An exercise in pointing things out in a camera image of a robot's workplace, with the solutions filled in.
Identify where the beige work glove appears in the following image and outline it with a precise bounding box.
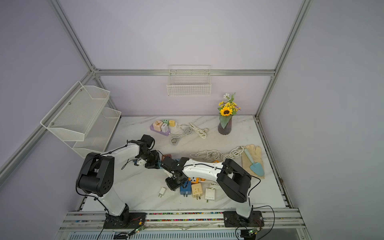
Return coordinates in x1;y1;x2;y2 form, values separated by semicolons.
241;145;265;179

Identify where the dark purple ribbed vase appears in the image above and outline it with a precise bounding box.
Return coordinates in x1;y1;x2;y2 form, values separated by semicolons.
218;116;233;135

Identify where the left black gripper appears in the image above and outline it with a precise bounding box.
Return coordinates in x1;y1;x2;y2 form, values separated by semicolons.
139;150;160;170

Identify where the small white plug charger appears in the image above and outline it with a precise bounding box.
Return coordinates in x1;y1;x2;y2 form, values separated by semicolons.
159;187;167;198

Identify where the beige cube adapter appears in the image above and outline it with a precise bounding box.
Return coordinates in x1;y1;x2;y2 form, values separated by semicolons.
191;183;203;200

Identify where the sunflower bouquet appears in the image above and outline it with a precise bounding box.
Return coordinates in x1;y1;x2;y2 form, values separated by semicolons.
218;93;242;117

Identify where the white wire wall basket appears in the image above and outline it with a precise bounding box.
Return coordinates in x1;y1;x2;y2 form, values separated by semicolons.
167;65;212;97

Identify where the brown cube adapter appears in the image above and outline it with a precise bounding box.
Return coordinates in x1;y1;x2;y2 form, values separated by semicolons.
162;154;172;161

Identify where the white mesh shelf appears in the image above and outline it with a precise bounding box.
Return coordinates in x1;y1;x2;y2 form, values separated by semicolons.
41;82;110;142
73;108;121;158

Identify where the teal garden trowel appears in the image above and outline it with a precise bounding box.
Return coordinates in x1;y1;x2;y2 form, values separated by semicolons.
244;149;265;177

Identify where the small white adapter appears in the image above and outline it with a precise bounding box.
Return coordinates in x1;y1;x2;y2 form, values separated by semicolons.
161;123;169;133

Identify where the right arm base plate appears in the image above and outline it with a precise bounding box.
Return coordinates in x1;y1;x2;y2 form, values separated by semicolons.
223;211;265;228

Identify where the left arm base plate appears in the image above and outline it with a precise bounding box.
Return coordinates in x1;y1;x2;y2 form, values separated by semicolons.
104;212;147;229

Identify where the yellow cube adapter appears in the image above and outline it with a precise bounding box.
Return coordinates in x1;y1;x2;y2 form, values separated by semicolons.
169;120;176;127

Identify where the white cable coil front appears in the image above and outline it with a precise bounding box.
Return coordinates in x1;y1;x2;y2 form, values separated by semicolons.
221;146;245;160

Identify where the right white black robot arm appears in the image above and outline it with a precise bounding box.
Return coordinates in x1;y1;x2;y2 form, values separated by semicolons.
161;157;252;219

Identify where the pink white cube adapter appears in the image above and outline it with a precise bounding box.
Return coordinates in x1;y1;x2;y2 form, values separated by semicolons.
152;120;163;132

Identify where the aluminium front rail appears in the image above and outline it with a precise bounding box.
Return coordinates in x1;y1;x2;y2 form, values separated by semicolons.
59;208;306;232

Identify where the upper white mesh shelf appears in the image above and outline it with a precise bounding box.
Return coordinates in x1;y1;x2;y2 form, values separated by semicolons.
41;82;110;142

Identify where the blue cube adapter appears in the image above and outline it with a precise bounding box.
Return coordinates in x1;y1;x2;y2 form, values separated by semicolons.
180;181;192;197

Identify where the lower white mesh shelf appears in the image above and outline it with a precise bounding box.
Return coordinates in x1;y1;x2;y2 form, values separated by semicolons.
73;108;121;158

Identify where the grey cable coil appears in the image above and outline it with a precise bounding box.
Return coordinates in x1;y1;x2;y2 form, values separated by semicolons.
169;125;193;146

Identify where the purple power strip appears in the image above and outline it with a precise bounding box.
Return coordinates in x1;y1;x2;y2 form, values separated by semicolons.
149;124;171;137

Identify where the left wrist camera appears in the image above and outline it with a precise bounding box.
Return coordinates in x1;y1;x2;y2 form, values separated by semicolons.
134;159;146;166

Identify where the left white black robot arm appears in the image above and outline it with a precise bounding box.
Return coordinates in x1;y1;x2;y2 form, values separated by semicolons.
76;135;161;217

